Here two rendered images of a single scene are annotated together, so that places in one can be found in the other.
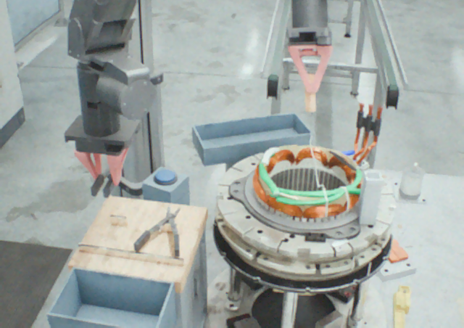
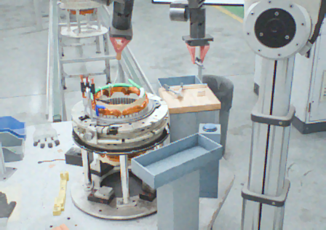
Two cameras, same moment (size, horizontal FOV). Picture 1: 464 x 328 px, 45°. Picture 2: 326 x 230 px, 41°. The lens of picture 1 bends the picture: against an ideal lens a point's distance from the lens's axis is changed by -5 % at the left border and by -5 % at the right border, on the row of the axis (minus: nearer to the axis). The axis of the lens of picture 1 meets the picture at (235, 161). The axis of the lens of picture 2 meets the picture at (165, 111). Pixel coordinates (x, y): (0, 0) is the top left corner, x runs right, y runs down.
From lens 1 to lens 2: 2.18 m
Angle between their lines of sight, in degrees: 120
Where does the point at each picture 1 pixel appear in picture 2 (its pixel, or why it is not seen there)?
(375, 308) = (76, 193)
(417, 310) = (48, 207)
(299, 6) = not seen: hidden behind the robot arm
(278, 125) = (166, 178)
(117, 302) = not seen: hidden behind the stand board
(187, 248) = (164, 94)
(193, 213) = (173, 105)
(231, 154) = (183, 145)
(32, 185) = not seen: outside the picture
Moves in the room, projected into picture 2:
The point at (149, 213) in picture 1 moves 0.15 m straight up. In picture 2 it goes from (193, 101) to (193, 61)
